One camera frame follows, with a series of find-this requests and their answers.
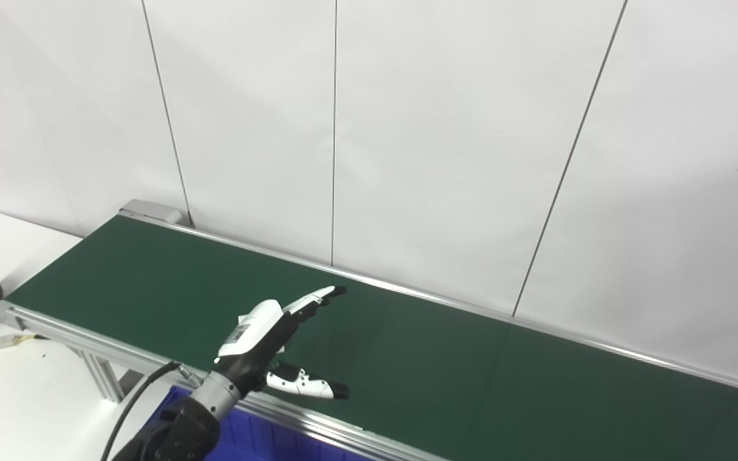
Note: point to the blue plastic bin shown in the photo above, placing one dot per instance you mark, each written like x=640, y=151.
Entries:
x=260, y=438

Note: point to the green conveyor belt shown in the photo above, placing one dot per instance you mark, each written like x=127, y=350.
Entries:
x=318, y=422
x=471, y=371

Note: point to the aluminium conveyor leg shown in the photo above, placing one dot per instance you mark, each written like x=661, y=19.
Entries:
x=103, y=378

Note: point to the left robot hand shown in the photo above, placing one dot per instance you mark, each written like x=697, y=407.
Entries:
x=257, y=339

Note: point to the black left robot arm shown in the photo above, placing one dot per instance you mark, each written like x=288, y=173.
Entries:
x=183, y=429

